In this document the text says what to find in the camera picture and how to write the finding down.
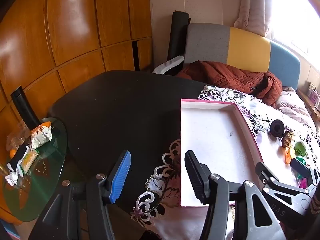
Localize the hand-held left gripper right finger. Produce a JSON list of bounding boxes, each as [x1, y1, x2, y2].
[[184, 150, 287, 240]]

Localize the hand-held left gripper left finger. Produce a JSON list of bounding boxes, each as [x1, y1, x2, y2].
[[27, 150, 132, 240]]

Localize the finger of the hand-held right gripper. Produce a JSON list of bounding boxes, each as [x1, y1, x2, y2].
[[290, 158, 320, 193], [255, 162, 310, 198]]

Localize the orange plastic toy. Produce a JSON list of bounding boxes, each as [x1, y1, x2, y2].
[[284, 147, 296, 165]]

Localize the brown twisted toy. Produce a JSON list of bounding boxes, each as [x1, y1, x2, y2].
[[281, 131, 295, 148]]

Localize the pink-edged white box tray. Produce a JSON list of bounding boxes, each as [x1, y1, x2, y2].
[[180, 99, 265, 208]]

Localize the black cylindrical cup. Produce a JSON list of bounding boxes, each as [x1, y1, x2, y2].
[[270, 119, 285, 138]]

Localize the small green plastic toy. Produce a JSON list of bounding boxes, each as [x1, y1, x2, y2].
[[294, 141, 308, 157]]

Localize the pale pink bedsheet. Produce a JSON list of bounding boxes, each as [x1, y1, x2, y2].
[[275, 86, 318, 130]]

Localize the wooden bedside shelf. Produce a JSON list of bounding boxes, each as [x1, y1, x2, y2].
[[297, 89, 320, 125]]

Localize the floral embroidered tablecloth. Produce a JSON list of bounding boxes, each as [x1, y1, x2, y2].
[[130, 85, 320, 240]]

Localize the green glass side table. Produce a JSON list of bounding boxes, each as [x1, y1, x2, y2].
[[2, 117, 68, 222]]

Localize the purple box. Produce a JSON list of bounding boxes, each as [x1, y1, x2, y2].
[[307, 82, 320, 103]]

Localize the orange and white snack bag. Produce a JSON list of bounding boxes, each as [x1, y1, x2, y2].
[[30, 122, 52, 150]]

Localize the yellow green packet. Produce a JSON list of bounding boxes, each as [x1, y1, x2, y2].
[[19, 150, 39, 173]]

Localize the rust quilted jacket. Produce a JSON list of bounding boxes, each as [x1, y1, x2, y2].
[[176, 60, 283, 108]]

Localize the black flat packet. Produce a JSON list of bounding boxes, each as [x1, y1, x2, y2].
[[10, 145, 32, 167]]

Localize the white crumpled tissue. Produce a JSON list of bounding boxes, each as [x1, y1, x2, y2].
[[5, 164, 24, 187]]

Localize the clear plastic bag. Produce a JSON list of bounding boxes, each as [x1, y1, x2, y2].
[[6, 125, 33, 150]]

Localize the white foam piece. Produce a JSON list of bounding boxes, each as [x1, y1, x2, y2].
[[152, 56, 184, 74]]

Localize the grey yellow blue sofa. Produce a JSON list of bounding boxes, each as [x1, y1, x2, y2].
[[184, 23, 300, 92]]

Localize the black rolled mat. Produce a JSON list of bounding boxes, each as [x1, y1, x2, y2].
[[167, 11, 191, 60]]

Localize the wooden wardrobe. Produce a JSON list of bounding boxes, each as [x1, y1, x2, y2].
[[0, 0, 153, 230]]

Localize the bright window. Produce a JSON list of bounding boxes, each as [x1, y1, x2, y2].
[[265, 0, 320, 63]]

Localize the pale pink curtain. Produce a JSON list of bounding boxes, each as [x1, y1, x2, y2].
[[234, 0, 273, 37]]

